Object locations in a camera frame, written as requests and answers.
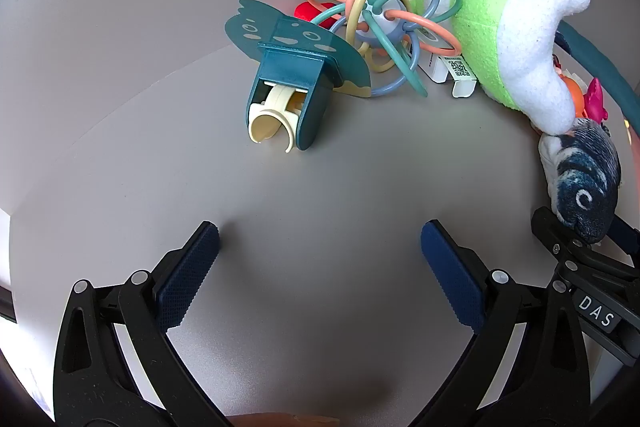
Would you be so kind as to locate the teal dinosaur holder toy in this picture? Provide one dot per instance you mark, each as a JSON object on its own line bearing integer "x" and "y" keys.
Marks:
{"x": 295, "y": 67}

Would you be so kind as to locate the orange plastic toy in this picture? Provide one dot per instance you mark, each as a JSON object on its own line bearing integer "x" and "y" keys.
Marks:
{"x": 575, "y": 94}

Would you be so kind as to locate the red ball toy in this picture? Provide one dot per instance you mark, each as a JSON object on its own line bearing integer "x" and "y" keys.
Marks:
{"x": 305, "y": 12}

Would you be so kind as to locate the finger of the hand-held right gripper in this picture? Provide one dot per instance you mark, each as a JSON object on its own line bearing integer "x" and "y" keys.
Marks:
{"x": 550, "y": 232}
{"x": 627, "y": 237}

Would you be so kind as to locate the teal blanket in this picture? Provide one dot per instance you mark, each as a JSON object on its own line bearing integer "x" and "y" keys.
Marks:
{"x": 610, "y": 67}

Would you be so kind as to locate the person's left hand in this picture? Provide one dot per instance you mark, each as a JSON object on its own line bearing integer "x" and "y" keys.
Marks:
{"x": 285, "y": 421}

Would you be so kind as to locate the blue fish plush toy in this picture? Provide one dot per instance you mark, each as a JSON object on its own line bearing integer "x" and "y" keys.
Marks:
{"x": 585, "y": 187}

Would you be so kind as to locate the pink plastic toy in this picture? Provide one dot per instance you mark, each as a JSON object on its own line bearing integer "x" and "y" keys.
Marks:
{"x": 595, "y": 102}

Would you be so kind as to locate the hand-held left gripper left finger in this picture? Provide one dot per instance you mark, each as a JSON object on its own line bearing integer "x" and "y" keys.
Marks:
{"x": 187, "y": 277}

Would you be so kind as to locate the white packet with code label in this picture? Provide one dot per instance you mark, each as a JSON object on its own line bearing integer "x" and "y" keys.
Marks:
{"x": 460, "y": 72}

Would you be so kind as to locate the green and white plush toy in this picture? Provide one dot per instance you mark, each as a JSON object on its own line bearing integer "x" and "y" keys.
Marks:
{"x": 490, "y": 17}

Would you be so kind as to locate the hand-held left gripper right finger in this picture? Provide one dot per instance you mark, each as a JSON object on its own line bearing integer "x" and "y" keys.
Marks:
{"x": 452, "y": 277}

